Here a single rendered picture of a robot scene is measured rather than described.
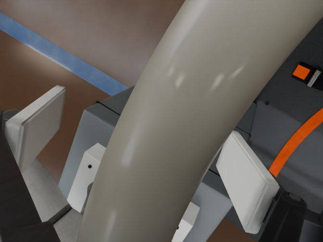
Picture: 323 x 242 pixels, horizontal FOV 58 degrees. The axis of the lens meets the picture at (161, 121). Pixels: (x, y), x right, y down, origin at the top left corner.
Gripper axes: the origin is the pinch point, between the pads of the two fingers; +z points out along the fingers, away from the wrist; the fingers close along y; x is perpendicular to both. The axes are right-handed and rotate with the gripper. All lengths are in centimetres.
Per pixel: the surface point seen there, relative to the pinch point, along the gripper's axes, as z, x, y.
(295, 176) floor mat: 99, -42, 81
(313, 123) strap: 97, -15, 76
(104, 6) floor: 138, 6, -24
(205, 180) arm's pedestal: 37.7, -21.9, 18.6
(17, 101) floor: 163, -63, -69
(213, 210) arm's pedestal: 36, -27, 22
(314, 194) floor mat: 95, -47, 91
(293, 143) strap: 100, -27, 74
